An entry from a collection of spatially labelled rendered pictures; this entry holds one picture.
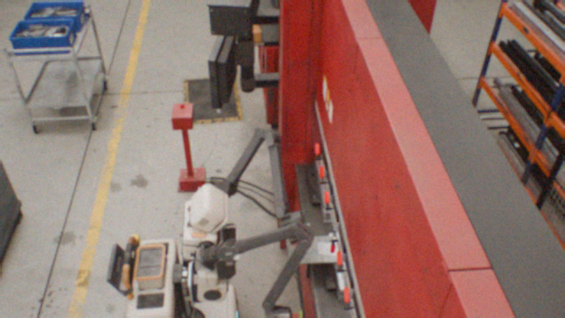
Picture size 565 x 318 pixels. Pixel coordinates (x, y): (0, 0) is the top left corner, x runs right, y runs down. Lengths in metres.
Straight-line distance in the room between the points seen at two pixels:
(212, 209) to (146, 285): 0.65
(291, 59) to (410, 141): 1.70
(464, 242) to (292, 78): 2.09
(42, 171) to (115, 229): 1.08
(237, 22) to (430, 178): 1.99
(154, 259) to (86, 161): 2.37
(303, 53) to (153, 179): 2.27
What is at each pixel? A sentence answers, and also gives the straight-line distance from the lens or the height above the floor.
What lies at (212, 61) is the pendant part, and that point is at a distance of 3.27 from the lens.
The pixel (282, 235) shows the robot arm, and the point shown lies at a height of 1.38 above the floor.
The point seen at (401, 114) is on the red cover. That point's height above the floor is 2.30.
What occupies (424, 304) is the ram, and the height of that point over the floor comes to 2.06.
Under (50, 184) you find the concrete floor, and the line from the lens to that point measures 5.10.
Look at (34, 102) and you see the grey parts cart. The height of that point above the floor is 0.33.
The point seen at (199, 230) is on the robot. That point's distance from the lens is 2.68.
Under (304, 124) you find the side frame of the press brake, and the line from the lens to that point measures 3.37.
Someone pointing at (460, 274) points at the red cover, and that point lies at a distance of 1.20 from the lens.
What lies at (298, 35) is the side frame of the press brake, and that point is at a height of 1.83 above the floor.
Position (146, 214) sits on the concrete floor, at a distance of 4.57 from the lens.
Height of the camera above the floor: 3.20
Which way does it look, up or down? 40 degrees down
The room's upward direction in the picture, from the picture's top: 1 degrees clockwise
